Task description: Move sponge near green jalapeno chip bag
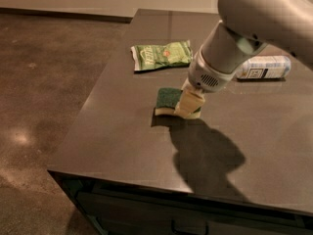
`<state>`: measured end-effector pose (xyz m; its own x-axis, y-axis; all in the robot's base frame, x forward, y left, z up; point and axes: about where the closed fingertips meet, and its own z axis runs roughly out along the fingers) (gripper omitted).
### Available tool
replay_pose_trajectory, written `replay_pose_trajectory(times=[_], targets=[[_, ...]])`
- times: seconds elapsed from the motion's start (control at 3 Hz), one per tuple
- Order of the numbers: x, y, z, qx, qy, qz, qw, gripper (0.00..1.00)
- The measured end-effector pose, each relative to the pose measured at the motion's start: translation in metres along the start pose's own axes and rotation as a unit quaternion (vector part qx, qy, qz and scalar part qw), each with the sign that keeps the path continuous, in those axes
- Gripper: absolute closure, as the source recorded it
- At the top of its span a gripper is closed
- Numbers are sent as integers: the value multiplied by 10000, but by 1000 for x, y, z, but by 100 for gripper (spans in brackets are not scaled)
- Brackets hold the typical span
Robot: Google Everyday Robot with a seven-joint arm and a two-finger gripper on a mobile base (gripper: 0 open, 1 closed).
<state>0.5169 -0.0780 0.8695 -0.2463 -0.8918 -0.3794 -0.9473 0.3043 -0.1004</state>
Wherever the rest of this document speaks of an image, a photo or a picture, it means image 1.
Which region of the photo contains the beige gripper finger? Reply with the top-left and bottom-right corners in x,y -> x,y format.
174,79 -> 205,118

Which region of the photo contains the green and yellow sponge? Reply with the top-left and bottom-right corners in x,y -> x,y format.
154,87 -> 202,120

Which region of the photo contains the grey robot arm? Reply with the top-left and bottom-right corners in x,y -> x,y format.
174,0 -> 313,118

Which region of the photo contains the green jalapeno chip bag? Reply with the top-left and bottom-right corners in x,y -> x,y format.
131,40 -> 193,72

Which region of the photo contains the clear plastic water bottle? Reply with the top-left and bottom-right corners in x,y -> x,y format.
236,56 -> 291,79

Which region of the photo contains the dark cabinet drawer front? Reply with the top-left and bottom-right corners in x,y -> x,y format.
76,184 -> 313,235

